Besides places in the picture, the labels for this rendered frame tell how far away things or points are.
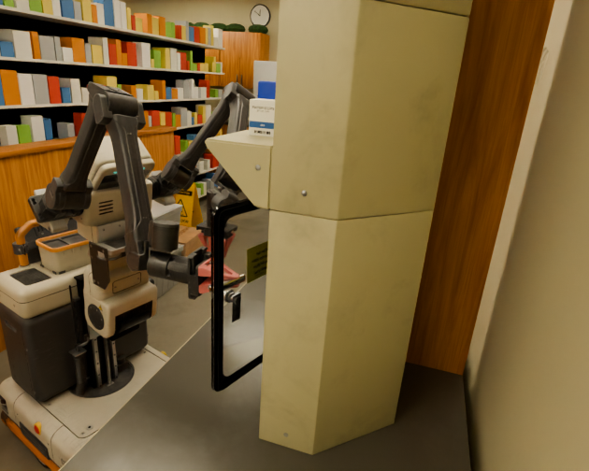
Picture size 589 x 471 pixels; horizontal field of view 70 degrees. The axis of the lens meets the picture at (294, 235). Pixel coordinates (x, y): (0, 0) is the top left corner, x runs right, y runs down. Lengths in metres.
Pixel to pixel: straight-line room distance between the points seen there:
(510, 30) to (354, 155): 0.47
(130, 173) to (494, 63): 0.81
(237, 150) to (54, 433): 1.57
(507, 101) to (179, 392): 0.92
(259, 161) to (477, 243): 0.57
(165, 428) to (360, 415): 0.39
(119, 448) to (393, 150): 0.73
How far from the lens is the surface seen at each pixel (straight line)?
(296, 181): 0.65
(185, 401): 1.01
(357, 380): 0.85
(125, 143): 1.10
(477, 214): 1.02
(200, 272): 0.90
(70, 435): 1.98
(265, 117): 0.76
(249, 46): 6.37
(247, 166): 0.67
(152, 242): 0.97
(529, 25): 0.99
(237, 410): 0.98
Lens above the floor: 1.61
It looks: 20 degrees down
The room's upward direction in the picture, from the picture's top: 4 degrees clockwise
